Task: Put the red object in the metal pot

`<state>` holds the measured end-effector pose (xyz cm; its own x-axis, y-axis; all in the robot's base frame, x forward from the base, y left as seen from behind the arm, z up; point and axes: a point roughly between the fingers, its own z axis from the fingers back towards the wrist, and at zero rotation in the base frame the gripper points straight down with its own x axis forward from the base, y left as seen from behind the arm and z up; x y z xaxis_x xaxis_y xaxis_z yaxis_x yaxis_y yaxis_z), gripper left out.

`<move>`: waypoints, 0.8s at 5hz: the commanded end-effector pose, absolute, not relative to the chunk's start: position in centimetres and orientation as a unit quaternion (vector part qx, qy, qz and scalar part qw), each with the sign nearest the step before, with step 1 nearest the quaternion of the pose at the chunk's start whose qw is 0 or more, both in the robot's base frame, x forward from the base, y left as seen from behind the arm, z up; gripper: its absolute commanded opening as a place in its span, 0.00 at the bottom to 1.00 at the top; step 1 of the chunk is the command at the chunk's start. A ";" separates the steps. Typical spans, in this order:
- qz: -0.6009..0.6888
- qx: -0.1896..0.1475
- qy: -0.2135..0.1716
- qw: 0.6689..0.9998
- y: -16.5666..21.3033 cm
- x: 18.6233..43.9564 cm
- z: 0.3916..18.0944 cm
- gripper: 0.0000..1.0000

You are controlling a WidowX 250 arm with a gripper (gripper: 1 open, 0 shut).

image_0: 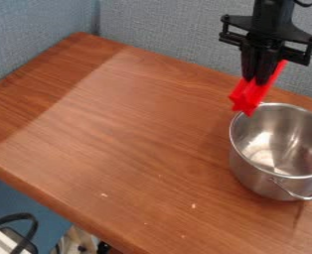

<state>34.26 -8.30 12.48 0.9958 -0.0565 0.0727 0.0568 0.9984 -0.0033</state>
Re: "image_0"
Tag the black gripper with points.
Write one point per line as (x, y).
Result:
(267, 38)

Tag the red rectangular block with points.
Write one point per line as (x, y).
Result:
(249, 94)

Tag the metal pot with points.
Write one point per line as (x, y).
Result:
(270, 155)

